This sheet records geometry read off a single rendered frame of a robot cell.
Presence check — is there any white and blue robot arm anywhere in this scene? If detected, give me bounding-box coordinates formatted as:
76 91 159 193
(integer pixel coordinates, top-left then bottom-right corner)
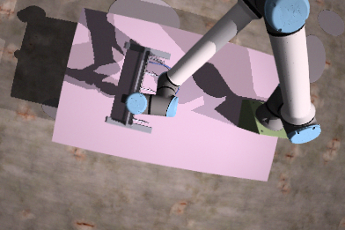
121 0 320 144

